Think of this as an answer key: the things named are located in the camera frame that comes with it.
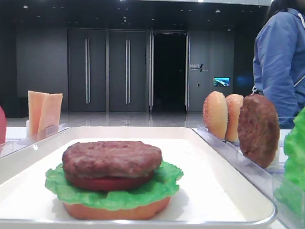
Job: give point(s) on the brown meat patty front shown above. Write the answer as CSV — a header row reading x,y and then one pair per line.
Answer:
x,y
111,159

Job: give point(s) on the brown meat patty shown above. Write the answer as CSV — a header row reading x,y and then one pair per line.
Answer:
x,y
258,130
111,159

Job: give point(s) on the green lettuce leaf on tray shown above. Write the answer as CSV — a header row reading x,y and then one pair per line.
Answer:
x,y
163,184

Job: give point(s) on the red tomato slice on tray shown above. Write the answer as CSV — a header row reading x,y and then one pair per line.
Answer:
x,y
109,183

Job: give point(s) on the orange cheese slice front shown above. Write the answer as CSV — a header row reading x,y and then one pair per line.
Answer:
x,y
50,111

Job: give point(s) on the orange cheese slice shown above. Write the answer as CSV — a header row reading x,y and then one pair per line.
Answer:
x,y
50,111
35,100

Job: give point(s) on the clear acrylic cheese rack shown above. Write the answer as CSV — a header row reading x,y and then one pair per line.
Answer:
x,y
49,131

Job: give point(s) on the brown meat patty rear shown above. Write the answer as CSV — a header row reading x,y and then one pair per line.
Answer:
x,y
258,130

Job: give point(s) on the orange cheese slice rear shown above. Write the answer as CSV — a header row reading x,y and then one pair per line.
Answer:
x,y
35,100

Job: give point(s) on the clear acrylic tomato rack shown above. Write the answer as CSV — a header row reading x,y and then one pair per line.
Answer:
x,y
7,148

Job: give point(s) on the red tomato slice in rack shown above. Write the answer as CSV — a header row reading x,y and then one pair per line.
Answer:
x,y
3,126

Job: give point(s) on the clear acrylic lettuce rack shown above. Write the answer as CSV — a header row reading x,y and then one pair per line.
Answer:
x,y
290,201

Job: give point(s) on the green lettuce in rack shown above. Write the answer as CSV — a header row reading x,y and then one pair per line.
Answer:
x,y
294,148

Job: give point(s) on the sesame bun top in rack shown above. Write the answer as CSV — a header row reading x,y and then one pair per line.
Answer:
x,y
215,114

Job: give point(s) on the dark double door middle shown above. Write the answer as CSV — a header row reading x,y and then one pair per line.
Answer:
x,y
127,71

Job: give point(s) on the dark double door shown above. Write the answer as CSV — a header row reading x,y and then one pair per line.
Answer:
x,y
87,70
127,71

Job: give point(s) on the plain bun slice in rack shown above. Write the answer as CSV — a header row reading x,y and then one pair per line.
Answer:
x,y
234,103

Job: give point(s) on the dark double door left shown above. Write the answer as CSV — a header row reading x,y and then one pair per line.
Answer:
x,y
87,70

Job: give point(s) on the white rectangular serving tray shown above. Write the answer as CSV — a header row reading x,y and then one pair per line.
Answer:
x,y
212,195

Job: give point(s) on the bottom bun slice on tray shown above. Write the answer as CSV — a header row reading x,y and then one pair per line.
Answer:
x,y
79,211

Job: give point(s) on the clear acrylic rack right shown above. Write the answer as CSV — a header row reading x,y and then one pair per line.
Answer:
x,y
232,153

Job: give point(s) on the person in blue hoodie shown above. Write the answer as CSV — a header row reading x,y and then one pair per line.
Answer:
x,y
279,59

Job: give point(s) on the small wall display screen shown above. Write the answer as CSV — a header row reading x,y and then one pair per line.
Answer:
x,y
221,81

